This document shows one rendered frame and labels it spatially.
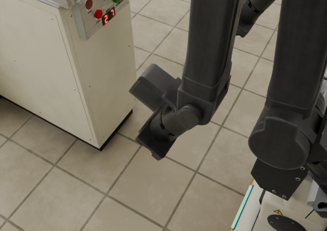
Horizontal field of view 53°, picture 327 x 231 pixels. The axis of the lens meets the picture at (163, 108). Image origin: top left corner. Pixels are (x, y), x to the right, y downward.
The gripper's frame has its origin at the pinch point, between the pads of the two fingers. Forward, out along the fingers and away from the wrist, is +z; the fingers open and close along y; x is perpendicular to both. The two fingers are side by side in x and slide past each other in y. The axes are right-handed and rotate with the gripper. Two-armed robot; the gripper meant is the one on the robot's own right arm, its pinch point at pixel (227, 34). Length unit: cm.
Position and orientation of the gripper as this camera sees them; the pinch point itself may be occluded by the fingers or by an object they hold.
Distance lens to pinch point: 99.3
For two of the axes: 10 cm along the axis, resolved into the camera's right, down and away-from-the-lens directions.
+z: -3.7, 3.8, 8.5
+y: -5.1, 6.8, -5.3
